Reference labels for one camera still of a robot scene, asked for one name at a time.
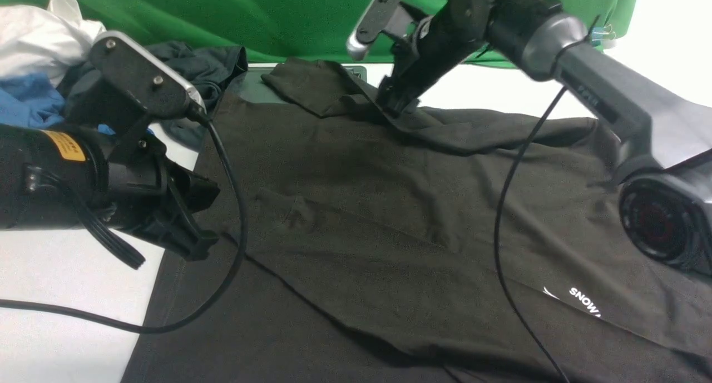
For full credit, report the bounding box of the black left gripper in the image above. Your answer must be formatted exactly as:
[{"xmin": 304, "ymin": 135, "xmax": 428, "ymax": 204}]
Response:
[{"xmin": 64, "ymin": 74, "xmax": 221, "ymax": 261}]

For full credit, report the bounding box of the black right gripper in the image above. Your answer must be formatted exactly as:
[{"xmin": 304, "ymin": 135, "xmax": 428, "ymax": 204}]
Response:
[{"xmin": 377, "ymin": 4, "xmax": 484, "ymax": 116}]

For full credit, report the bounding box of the dark gray long-sleeve top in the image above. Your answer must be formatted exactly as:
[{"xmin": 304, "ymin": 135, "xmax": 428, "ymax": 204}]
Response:
[{"xmin": 123, "ymin": 82, "xmax": 710, "ymax": 382}]

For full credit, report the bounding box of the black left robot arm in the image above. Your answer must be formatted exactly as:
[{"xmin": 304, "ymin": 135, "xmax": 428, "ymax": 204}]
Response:
[{"xmin": 2, "ymin": 74, "xmax": 220, "ymax": 269}]

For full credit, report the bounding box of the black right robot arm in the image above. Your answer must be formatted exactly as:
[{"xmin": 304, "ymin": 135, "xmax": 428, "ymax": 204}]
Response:
[{"xmin": 349, "ymin": 0, "xmax": 711, "ymax": 275}]

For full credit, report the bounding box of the green backdrop cloth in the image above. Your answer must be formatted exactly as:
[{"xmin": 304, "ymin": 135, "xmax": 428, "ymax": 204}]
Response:
[{"xmin": 2, "ymin": 0, "xmax": 636, "ymax": 62}]

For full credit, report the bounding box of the dark teal crumpled garment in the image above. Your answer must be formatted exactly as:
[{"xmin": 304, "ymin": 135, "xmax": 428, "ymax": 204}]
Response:
[{"xmin": 58, "ymin": 42, "xmax": 248, "ymax": 149}]

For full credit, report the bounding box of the blue crumpled garment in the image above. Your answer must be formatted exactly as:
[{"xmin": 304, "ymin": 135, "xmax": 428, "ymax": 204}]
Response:
[{"xmin": 1, "ymin": 73, "xmax": 142, "ymax": 139}]

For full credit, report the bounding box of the dark gray flat tray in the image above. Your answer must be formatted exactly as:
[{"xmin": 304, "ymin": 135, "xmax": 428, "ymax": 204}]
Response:
[{"xmin": 238, "ymin": 58, "xmax": 376, "ymax": 113}]

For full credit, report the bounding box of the blue binder clip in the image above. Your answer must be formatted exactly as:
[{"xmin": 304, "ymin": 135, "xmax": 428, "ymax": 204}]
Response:
[{"xmin": 589, "ymin": 24, "xmax": 616, "ymax": 47}]

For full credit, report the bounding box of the white crumpled garment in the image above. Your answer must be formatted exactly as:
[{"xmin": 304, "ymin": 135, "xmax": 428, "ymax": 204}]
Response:
[{"xmin": 1, "ymin": 0, "xmax": 106, "ymax": 86}]

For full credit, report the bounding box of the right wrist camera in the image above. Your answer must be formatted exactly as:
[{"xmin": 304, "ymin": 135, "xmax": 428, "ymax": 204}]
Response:
[{"xmin": 346, "ymin": 0, "xmax": 400, "ymax": 62}]

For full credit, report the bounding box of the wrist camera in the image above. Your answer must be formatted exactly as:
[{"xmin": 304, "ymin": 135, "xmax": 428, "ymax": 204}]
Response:
[
  {"xmin": 89, "ymin": 31, "xmax": 207, "ymax": 120},
  {"xmin": 346, "ymin": 0, "xmax": 400, "ymax": 62}
]

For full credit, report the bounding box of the black left camera cable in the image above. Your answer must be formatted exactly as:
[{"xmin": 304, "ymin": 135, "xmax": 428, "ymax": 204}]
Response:
[{"xmin": 0, "ymin": 111, "xmax": 249, "ymax": 335}]

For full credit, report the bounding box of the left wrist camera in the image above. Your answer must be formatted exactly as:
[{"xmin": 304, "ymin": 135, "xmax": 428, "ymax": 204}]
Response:
[{"xmin": 89, "ymin": 31, "xmax": 207, "ymax": 120}]

